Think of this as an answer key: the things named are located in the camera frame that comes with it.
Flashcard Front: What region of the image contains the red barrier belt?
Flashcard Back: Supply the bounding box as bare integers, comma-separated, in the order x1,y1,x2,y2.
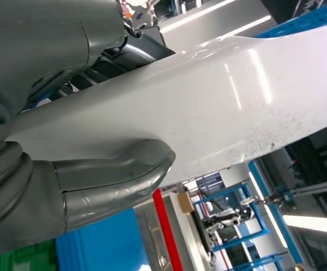
151,187,185,271

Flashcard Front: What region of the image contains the green plastic crate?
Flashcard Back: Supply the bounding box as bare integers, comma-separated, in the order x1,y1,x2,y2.
0,239,57,271

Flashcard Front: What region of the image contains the white black humanoid robot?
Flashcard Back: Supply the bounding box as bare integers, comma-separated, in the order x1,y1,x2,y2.
202,206,255,234

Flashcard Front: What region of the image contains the brown cardboard box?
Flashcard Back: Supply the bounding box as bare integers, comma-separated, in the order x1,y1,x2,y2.
177,191,195,215

